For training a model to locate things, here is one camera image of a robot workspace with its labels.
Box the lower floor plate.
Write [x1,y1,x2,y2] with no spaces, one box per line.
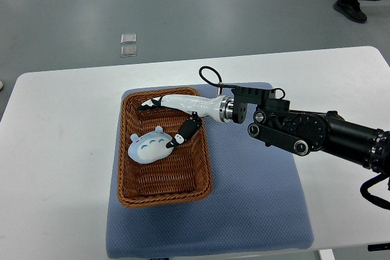
[121,45,137,57]

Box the blue quilted mat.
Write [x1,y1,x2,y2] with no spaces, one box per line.
[106,85,314,259]

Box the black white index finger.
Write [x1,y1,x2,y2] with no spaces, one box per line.
[137,97,162,111]

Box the upper floor plate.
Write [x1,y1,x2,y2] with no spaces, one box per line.
[121,33,137,44]

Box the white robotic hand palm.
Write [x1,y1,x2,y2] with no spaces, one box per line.
[160,94,234,122]

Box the brown wicker basket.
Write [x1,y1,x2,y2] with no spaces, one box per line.
[116,87,213,208]

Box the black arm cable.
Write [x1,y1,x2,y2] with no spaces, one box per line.
[199,65,234,96]

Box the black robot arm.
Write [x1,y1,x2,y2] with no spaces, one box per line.
[139,85,389,178]

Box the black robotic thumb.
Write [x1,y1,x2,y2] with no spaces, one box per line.
[166,113,201,149]

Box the floor plate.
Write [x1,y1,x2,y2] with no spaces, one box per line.
[121,33,137,44]
[121,45,137,57]

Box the blue plush toy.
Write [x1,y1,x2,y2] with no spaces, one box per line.
[127,126,173,164]

